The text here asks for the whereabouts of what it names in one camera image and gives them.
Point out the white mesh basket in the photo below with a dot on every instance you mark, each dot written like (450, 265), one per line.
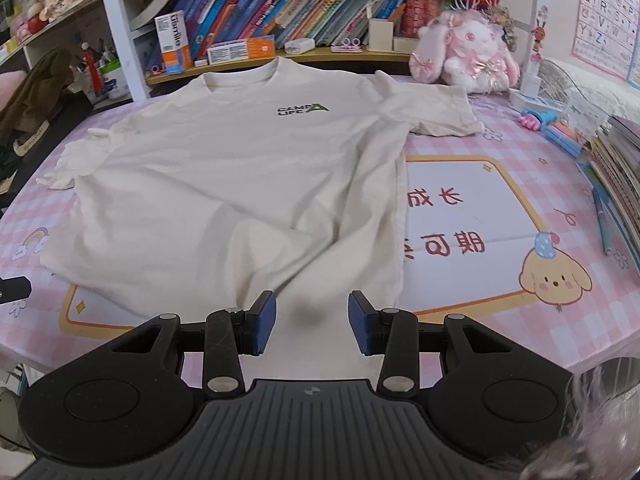
(585, 85)

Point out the pink plush bunny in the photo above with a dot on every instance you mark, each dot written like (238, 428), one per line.
(465, 50)

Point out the cartoon wall sticker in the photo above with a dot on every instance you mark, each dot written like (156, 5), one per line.
(539, 35)

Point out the white plastic container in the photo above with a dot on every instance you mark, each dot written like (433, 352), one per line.
(115, 82)

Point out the fluffy pale fur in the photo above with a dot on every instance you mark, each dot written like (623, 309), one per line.
(605, 425)

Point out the alphabet wall poster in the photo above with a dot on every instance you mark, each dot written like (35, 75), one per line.
(607, 15)

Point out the cream t-shirt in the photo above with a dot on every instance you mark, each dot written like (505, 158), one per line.
(215, 185)

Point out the beige pen holder box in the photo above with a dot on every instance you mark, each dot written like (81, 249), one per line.
(381, 34)

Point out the pink hand-shaped toy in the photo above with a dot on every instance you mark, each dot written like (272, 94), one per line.
(536, 119)

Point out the row of colourful books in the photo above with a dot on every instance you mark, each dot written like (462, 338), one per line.
(300, 7)

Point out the pink checked table mat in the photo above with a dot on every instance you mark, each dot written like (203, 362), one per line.
(500, 320)

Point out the white wooden bookshelf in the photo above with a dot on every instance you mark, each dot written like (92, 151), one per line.
(125, 25)

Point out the orange white box blue end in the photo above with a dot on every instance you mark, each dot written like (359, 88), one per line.
(172, 42)

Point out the olive jacket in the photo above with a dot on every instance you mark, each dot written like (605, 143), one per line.
(40, 90)

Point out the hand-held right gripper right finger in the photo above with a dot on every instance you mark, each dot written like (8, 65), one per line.
(362, 322)

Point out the pink scissors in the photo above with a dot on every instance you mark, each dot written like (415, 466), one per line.
(157, 68)
(346, 45)

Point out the small white eraser box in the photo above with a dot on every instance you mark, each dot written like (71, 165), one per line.
(300, 45)

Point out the blue pen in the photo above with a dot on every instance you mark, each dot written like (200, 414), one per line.
(602, 220)

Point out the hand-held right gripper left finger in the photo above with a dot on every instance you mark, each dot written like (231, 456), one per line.
(262, 322)

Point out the pack of coloured markers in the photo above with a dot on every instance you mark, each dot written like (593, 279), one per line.
(567, 137)

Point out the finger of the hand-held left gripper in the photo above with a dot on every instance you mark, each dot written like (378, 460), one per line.
(15, 290)

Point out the stack of books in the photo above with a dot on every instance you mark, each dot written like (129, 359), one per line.
(617, 175)

